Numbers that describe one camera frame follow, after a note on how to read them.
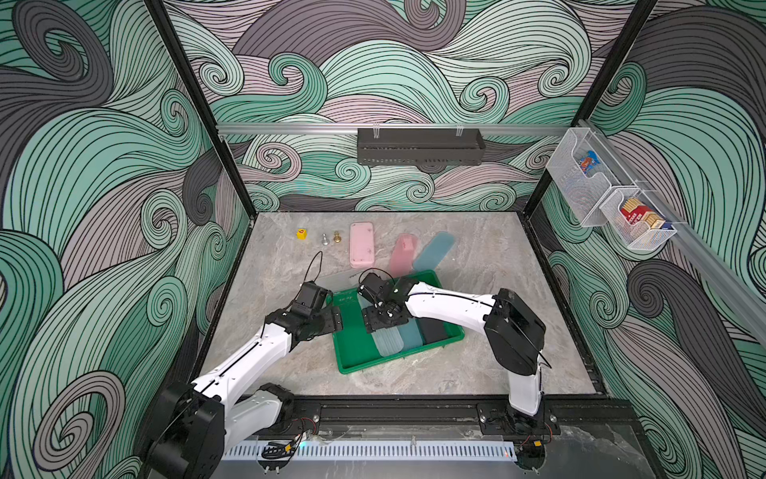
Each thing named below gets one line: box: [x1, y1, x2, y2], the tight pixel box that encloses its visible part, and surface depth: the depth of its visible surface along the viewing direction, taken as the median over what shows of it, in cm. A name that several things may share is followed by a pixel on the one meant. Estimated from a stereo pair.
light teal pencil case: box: [396, 317, 423, 351], surface depth 86 cm
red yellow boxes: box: [619, 197, 666, 230], surface depth 67 cm
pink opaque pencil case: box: [349, 221, 376, 268], surface depth 109 cm
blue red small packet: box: [579, 149, 602, 175], surface depth 85 cm
